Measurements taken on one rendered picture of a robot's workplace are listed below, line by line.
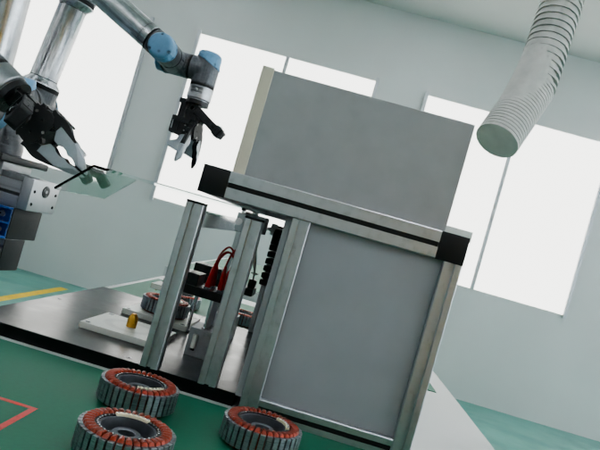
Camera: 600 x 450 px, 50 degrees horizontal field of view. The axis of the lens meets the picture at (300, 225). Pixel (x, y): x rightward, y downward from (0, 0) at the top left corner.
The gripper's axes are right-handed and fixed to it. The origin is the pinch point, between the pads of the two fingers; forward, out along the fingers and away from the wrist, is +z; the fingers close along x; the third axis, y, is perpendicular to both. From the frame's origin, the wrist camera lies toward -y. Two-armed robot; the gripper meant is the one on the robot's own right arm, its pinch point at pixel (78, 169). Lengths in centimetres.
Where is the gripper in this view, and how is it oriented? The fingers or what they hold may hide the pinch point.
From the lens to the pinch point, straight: 124.3
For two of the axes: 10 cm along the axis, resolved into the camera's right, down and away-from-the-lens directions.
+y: 0.6, 0.3, 10.0
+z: 6.9, 7.2, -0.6
